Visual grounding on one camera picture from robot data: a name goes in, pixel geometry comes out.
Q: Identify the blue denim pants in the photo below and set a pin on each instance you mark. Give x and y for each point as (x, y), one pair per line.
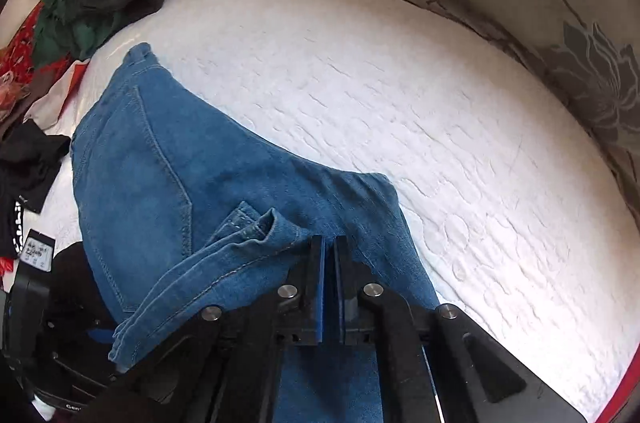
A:
(150, 183)

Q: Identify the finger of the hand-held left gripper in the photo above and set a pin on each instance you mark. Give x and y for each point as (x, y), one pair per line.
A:
(104, 335)

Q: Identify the white quilted mattress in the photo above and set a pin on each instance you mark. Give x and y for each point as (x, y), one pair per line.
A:
(400, 128)

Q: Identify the black printed cloth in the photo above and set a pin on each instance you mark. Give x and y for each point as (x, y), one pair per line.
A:
(25, 153)

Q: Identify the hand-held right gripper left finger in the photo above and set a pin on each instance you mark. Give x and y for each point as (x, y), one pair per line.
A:
(316, 288)

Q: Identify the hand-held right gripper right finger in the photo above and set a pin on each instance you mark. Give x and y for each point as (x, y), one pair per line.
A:
(346, 288)

